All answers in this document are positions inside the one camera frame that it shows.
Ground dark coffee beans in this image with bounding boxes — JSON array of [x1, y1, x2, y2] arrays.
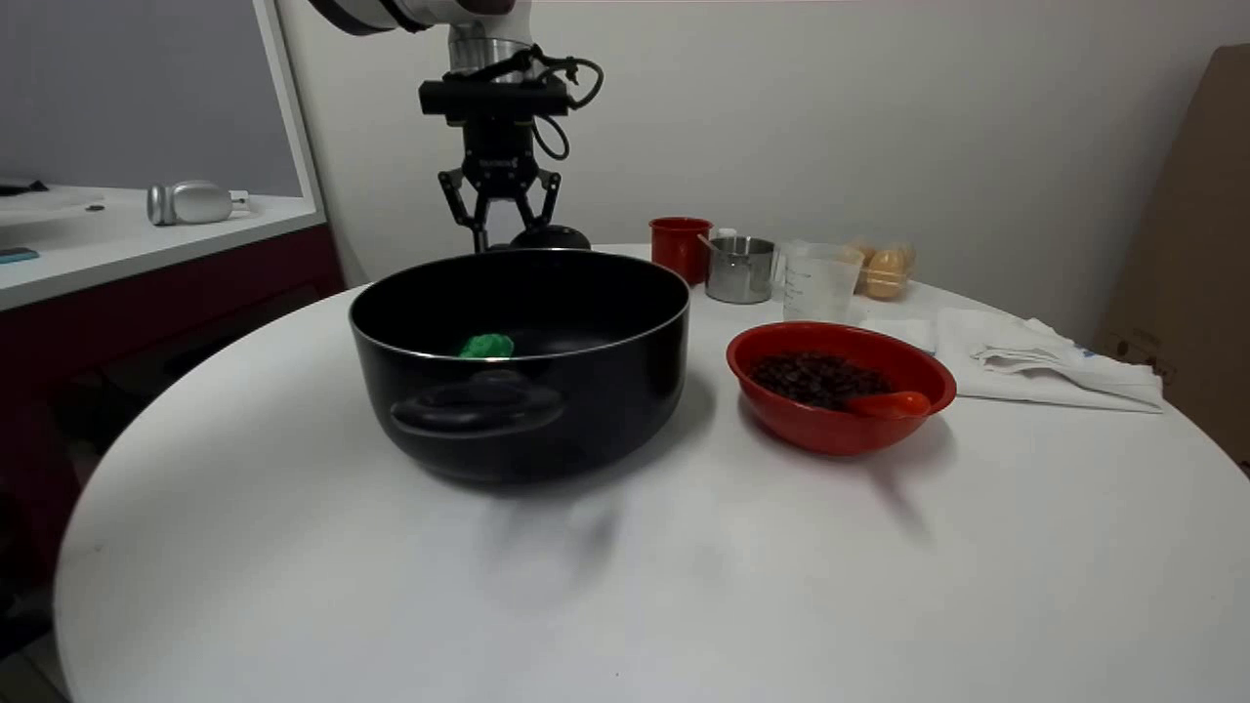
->
[[755, 347, 901, 409]]

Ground dark red cabinet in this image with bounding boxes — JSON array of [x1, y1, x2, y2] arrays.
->
[[0, 225, 349, 577]]

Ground small wooden piece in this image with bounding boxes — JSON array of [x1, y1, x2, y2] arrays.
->
[[852, 244, 916, 305]]

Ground black cooking pot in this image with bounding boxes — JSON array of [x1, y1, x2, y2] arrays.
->
[[342, 248, 695, 490]]

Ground red mug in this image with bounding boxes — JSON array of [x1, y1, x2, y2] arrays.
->
[[647, 217, 713, 288]]

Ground clear plastic cup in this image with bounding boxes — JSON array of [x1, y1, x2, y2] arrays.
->
[[777, 239, 864, 323]]

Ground white counter top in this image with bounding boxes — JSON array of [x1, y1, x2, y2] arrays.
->
[[0, 183, 328, 316]]

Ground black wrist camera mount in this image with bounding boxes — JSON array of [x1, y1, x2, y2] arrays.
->
[[416, 72, 576, 129]]

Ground silver metal object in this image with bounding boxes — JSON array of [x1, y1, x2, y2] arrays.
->
[[143, 179, 256, 231]]

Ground green toy broccoli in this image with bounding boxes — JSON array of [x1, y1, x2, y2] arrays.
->
[[455, 329, 520, 363]]

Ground white cloth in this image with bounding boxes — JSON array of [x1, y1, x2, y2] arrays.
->
[[893, 284, 1169, 419]]

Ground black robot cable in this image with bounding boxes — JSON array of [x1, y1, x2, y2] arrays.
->
[[524, 51, 604, 166]]

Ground red bowl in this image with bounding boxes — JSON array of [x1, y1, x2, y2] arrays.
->
[[722, 320, 959, 456]]

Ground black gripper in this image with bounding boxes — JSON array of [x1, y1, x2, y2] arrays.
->
[[438, 114, 566, 254]]

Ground steel cup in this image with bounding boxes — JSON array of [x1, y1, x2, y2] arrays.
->
[[704, 231, 782, 309]]

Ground white window frame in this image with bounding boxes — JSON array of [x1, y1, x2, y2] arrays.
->
[[250, 0, 328, 219]]

